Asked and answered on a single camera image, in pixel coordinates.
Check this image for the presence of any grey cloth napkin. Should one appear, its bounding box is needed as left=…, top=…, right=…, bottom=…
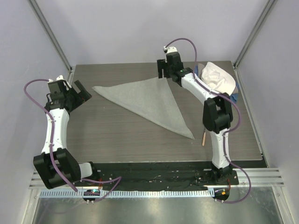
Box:
left=93, top=78, right=194, bottom=140

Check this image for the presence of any wooden handled spoon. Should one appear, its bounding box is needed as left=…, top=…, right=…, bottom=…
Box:
left=201, top=127, right=206, bottom=147

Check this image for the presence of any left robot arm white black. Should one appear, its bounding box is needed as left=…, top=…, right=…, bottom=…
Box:
left=33, top=76, right=100, bottom=189

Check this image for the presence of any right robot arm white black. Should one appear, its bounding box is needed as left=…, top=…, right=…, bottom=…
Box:
left=157, top=50, right=233, bottom=184

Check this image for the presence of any beige grey cloth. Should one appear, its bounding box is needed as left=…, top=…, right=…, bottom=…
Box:
left=196, top=63, right=240, bottom=95

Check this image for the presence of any white cloth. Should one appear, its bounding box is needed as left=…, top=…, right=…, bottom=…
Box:
left=200, top=62, right=236, bottom=96

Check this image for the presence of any blue checked cloth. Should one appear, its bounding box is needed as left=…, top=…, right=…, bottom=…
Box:
left=193, top=65, right=239, bottom=104

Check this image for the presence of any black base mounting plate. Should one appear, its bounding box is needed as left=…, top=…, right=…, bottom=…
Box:
left=70, top=162, right=240, bottom=191

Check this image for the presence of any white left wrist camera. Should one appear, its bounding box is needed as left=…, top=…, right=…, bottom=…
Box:
left=47, top=75, right=72, bottom=90

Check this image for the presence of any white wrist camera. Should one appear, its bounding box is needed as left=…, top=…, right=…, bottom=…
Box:
left=163, top=46, right=178, bottom=54
left=47, top=75, right=72, bottom=90

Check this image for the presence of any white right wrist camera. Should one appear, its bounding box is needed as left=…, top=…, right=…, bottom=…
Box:
left=163, top=46, right=178, bottom=54

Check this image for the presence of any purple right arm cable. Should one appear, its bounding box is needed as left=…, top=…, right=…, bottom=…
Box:
left=164, top=38, right=252, bottom=203

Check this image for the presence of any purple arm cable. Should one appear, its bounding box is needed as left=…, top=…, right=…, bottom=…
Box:
left=24, top=78, right=122, bottom=203
left=164, top=38, right=252, bottom=203

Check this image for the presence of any left aluminium frame post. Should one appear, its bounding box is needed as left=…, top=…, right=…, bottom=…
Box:
left=28, top=0, right=72, bottom=73

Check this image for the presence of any aluminium frame post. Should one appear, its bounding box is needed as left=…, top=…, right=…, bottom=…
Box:
left=28, top=0, right=72, bottom=73
left=233, top=0, right=278, bottom=68

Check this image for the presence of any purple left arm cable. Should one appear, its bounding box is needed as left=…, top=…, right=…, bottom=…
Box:
left=24, top=78, right=122, bottom=203

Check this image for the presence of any white slotted cable duct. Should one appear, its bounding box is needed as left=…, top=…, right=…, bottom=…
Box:
left=40, top=189, right=214, bottom=198

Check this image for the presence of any right aluminium frame post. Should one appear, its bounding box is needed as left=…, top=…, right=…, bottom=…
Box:
left=233, top=0, right=278, bottom=68

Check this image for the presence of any front aluminium frame rail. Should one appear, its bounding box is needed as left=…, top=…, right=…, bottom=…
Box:
left=29, top=168, right=285, bottom=189

